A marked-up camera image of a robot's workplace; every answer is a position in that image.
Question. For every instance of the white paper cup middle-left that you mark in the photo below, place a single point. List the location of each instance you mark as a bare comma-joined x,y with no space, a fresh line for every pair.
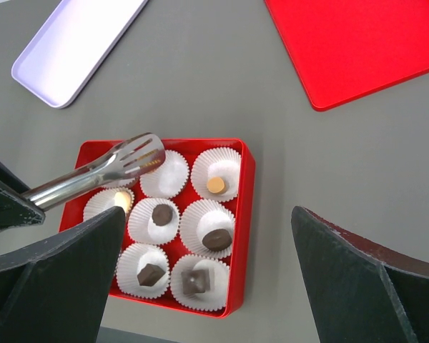
102,201

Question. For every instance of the cream white chocolate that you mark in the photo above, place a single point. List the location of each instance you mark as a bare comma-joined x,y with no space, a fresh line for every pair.
123,199

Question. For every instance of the caramel round chocolate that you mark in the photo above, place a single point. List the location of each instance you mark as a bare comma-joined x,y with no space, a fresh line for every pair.
152,159

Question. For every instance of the white paper cup centre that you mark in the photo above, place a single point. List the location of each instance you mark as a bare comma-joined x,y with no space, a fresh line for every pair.
141,227

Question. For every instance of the metal tongs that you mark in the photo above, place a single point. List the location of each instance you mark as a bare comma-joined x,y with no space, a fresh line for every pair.
117,163

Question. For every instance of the white paper cup bottom-left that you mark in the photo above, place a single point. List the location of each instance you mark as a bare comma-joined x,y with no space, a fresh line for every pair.
132,260

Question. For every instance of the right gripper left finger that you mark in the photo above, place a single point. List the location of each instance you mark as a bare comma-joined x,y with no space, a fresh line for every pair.
55,290

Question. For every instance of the white paper cup top-left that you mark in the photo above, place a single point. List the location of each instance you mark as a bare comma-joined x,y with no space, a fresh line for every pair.
130,182

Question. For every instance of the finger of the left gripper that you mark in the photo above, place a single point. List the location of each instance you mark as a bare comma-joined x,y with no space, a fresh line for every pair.
15,210

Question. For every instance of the caramel oval chocolate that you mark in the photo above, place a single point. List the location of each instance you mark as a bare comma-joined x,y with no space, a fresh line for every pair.
217,185

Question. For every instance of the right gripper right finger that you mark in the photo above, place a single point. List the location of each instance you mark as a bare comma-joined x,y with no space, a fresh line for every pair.
359,290

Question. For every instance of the white paper cup top-right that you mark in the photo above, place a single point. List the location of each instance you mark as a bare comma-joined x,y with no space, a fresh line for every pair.
217,162

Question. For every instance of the white paper cup bottom-right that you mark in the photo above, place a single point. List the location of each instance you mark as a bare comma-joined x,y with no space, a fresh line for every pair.
207,300

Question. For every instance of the dark square chocolate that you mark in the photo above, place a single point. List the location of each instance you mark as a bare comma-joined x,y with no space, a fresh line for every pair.
196,281

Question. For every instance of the white paper cup top-middle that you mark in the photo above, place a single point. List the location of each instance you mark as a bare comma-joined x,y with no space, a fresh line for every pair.
168,180

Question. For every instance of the dark round chocolate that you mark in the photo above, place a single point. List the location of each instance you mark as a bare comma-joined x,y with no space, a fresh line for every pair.
162,215

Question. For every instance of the white paper cup middle-right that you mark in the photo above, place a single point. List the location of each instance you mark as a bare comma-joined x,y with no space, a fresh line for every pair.
199,219

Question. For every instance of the lavender plastic tray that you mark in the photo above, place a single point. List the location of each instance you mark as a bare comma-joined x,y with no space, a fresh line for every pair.
70,46

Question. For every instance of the red box lid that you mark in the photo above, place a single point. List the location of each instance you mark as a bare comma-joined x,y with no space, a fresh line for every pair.
344,50

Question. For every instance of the red chocolate box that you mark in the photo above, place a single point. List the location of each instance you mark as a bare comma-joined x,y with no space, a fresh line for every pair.
241,206

